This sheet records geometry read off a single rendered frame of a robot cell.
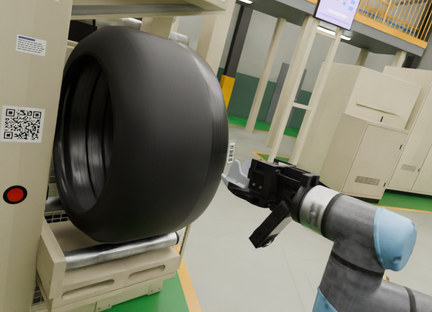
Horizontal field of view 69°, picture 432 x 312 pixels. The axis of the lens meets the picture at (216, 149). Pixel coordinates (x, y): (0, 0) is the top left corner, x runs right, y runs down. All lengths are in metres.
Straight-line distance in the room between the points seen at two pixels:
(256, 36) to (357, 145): 6.58
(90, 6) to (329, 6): 3.81
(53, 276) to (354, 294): 0.61
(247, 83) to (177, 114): 10.12
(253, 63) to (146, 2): 9.63
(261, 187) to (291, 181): 0.06
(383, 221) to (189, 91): 0.47
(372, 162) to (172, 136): 4.82
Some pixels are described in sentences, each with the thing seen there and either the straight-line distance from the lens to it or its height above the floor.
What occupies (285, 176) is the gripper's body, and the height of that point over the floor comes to 1.29.
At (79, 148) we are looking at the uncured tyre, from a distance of 1.17.
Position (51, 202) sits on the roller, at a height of 0.91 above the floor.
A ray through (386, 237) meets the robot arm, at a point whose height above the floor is 1.28.
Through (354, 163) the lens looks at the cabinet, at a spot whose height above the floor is 0.60.
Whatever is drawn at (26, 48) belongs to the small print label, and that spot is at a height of 1.37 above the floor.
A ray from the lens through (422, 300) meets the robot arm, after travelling 0.56.
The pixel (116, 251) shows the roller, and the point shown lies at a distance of 0.91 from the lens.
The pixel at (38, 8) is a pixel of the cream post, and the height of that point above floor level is 1.45.
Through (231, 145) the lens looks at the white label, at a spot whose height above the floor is 1.25.
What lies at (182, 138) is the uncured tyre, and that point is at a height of 1.27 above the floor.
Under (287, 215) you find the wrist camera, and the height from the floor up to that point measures 1.23.
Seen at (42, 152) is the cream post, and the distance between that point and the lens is 0.79.
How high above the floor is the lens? 1.44
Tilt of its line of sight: 15 degrees down
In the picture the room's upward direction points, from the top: 15 degrees clockwise
